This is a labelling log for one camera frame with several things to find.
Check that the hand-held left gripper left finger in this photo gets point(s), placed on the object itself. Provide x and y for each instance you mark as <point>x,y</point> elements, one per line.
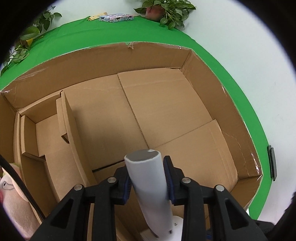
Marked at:
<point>126,192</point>

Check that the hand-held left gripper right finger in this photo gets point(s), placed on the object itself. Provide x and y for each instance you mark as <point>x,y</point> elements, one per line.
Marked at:
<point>170,185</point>

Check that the white cylindrical tube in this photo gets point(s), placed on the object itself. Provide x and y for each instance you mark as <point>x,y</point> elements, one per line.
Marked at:
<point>150,185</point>

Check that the large cardboard box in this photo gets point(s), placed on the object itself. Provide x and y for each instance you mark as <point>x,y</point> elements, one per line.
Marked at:
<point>161,111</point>

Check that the pink plush pig toy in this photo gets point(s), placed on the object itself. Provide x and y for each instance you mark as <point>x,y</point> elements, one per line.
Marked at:
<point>13,201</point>

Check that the black phone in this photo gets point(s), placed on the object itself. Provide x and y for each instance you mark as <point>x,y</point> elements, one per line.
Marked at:
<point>272,162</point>

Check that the green tablecloth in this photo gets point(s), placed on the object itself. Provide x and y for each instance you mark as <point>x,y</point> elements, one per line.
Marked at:
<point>208,46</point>

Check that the colourful flat box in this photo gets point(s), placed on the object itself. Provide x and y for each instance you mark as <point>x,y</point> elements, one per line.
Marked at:
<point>116,17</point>

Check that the potted plant in brown pot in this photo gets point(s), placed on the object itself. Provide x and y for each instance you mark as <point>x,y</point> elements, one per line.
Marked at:
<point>168,9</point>

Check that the yellow paper item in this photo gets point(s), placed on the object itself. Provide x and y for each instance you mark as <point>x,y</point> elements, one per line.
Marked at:
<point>93,17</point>

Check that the bushy potted green plant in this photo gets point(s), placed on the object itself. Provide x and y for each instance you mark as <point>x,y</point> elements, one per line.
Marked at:
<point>27,34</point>

